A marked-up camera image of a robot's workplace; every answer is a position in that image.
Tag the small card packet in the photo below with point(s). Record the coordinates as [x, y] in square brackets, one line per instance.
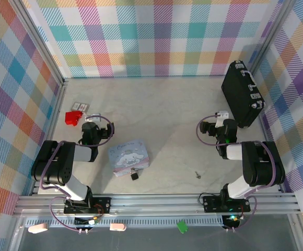
[80, 106]

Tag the small silver key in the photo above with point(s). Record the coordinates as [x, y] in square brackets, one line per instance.
[198, 175]

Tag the red plastic block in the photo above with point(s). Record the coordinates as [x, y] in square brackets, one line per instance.
[71, 117]

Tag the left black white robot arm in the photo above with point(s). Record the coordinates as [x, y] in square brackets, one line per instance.
[52, 162]

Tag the wide aluminium base rail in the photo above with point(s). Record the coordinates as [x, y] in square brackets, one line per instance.
[154, 204]

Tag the black briefcase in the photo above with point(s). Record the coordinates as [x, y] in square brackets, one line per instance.
[237, 96]

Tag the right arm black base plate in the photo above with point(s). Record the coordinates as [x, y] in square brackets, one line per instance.
[211, 204]

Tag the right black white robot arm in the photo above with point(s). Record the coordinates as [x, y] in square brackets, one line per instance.
[261, 162]

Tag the aluminium frame post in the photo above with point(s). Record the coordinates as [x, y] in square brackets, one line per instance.
[39, 43]
[271, 34]

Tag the black connector bracket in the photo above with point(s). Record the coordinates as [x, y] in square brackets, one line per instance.
[226, 222]
[79, 222]

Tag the green plastic clip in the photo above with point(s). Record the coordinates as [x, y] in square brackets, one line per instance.
[182, 227]

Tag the pink plastic clip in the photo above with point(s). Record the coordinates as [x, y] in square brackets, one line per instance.
[37, 228]
[118, 227]

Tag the pastel cartoon tin box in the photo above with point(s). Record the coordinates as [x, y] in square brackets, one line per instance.
[128, 157]

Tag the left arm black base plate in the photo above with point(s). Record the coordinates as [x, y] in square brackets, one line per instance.
[102, 205]

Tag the grey metal panel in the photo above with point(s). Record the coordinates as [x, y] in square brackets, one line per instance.
[154, 240]

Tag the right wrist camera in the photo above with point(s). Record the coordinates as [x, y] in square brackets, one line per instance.
[222, 116]

